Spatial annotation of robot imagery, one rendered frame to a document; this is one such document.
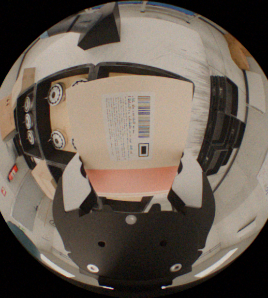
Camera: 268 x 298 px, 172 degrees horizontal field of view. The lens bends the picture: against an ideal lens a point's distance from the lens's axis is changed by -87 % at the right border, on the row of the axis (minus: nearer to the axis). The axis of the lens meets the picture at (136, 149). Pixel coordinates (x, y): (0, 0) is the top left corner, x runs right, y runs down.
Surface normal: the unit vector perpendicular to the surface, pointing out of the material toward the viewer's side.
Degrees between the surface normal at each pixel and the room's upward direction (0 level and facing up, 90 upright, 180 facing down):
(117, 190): 0
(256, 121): 90
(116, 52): 0
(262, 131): 90
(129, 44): 0
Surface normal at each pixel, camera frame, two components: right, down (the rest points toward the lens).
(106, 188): 0.04, 0.53
